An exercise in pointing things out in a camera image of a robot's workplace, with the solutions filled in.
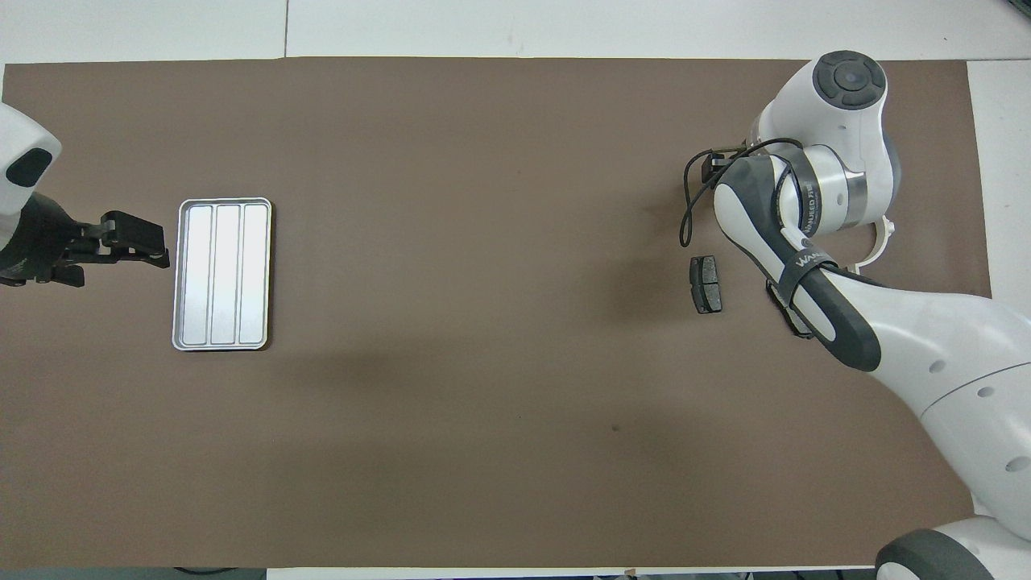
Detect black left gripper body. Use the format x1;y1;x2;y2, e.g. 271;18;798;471
0;193;106;289

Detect silver metal tray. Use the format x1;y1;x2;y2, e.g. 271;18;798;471
172;197;273;352

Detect brown table mat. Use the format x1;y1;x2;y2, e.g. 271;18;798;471
0;58;1024;570

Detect rectangular dark brake pad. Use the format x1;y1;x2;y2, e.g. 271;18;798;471
689;255;723;315

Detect elongated dark brake pad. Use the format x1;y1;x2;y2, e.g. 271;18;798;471
765;282;814;340

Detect white curved plastic bracket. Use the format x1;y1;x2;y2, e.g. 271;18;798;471
852;214;897;271

